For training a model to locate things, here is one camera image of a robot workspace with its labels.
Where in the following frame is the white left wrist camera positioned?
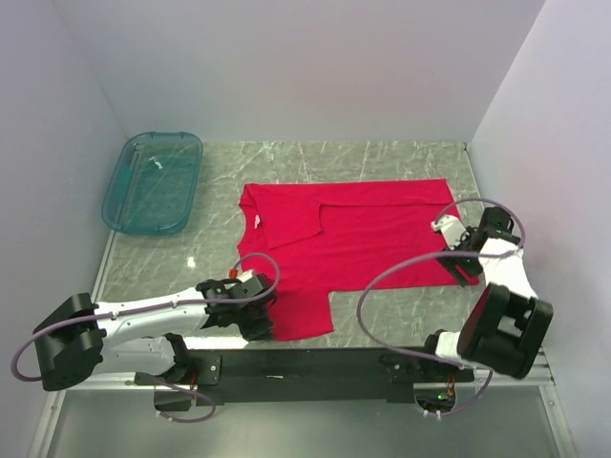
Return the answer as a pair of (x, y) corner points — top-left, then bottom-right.
(227, 269), (258, 287)

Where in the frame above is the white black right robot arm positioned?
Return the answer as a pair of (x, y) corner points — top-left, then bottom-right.
(418, 206), (554, 381)

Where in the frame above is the aluminium frame rail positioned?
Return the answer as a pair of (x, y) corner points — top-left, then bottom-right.
(26, 228), (579, 458)

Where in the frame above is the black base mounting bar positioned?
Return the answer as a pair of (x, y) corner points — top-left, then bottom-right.
(133, 347), (476, 412)

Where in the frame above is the red t shirt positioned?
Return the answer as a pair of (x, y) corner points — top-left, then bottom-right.
(237, 178), (453, 342)

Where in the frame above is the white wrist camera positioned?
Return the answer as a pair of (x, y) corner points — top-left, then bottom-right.
(431, 215), (467, 250)
(227, 269), (258, 287)

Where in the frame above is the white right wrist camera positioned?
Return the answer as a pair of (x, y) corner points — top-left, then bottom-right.
(431, 215), (467, 250)

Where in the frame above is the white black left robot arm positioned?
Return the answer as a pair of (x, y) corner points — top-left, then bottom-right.
(34, 270), (276, 391)

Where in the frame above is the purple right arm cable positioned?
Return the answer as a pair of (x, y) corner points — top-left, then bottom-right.
(357, 198), (529, 417)

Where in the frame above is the teal transparent plastic bin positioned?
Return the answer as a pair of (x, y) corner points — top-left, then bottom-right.
(101, 132), (203, 237)

